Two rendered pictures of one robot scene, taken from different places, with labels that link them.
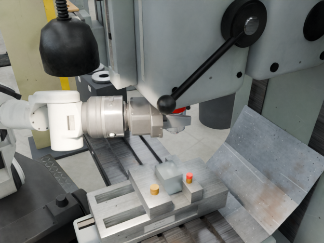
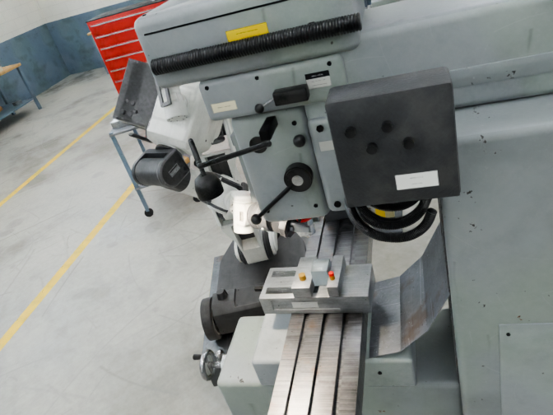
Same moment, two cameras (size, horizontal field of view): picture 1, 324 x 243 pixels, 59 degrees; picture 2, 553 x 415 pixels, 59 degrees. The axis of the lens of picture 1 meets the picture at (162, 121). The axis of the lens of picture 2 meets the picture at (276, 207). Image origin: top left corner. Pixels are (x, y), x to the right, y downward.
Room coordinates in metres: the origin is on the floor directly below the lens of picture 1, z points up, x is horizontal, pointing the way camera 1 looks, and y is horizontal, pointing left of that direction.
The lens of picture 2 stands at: (-0.30, -0.85, 2.01)
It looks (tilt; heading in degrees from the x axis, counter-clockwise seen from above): 30 degrees down; 48
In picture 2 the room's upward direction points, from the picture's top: 17 degrees counter-clockwise
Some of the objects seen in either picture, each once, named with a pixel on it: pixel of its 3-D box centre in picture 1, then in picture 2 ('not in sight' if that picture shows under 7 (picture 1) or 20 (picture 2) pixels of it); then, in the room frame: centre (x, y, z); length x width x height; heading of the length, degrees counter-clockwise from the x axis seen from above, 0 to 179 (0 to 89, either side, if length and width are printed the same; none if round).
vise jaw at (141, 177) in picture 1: (148, 188); (305, 276); (0.53, 0.03, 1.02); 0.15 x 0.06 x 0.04; 25
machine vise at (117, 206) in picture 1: (157, 195); (316, 284); (0.54, 0.01, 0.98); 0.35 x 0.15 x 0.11; 115
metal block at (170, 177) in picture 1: (168, 177); (322, 272); (0.55, -0.02, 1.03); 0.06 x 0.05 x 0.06; 25
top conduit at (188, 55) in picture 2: not in sight; (250, 45); (0.42, -0.13, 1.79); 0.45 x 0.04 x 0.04; 117
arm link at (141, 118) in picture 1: (132, 116); (280, 218); (0.52, 0.06, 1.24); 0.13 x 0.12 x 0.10; 6
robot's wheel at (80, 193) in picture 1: (85, 209); not in sight; (0.89, 0.35, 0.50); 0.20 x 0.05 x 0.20; 41
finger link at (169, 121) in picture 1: (176, 122); (299, 228); (0.50, -0.03, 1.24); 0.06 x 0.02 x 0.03; 96
